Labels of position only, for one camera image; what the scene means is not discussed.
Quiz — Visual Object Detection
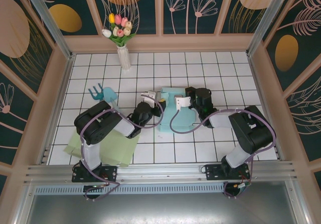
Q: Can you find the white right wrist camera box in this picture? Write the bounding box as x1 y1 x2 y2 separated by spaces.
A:
174 94 193 111

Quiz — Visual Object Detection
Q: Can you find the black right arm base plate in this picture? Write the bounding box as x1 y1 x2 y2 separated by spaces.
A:
204 163 252 182

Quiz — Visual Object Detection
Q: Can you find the grey metal panel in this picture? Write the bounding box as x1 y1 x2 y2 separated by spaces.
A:
14 180 310 224

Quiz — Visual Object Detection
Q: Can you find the tulip bouquet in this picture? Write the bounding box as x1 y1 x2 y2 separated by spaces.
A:
101 13 137 49

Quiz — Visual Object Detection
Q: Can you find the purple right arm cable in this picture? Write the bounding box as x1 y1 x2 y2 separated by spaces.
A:
170 107 276 198

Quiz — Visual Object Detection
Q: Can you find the white ribbed vase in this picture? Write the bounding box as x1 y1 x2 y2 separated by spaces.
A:
116 45 132 71

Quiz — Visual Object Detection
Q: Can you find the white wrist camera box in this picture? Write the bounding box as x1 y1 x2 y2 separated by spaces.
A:
139 90 157 107
174 94 193 111

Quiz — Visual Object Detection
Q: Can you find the teal garden rake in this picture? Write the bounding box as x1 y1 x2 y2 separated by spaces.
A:
87 82 104 101

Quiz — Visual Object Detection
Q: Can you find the aluminium mounting rail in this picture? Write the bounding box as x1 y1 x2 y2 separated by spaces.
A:
24 160 299 185

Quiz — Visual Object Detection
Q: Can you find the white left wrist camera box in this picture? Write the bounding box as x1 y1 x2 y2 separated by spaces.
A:
139 90 157 107

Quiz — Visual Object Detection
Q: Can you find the light green paper box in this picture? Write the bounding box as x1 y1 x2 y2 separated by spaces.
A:
64 128 140 168

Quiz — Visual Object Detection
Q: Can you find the aluminium frame post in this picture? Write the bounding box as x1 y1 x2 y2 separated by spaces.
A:
21 0 76 60
246 0 293 57

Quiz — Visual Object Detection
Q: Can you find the light blue paper box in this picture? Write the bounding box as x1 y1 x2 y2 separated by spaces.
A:
156 87 199 135

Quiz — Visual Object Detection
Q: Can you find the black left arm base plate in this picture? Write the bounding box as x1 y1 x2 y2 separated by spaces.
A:
71 165 118 183

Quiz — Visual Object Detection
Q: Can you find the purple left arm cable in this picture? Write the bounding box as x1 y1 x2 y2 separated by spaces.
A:
79 94 164 200

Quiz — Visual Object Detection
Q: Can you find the slotted grey cable duct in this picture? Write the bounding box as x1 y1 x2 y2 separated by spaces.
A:
34 185 226 195

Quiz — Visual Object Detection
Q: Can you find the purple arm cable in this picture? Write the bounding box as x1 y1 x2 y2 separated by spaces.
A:
79 94 164 200
170 107 276 198

